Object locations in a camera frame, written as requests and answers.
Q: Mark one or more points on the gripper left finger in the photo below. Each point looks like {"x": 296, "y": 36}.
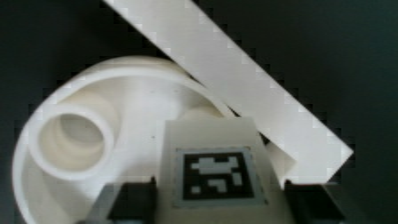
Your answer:
{"x": 124, "y": 204}

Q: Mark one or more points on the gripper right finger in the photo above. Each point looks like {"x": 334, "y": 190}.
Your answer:
{"x": 312, "y": 207}

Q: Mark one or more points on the white stool leg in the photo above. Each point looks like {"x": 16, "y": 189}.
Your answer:
{"x": 216, "y": 184}

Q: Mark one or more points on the white round stool seat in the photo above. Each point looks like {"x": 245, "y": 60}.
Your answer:
{"x": 92, "y": 136}

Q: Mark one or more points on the white right fence bar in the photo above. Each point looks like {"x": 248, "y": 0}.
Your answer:
{"x": 307, "y": 151}

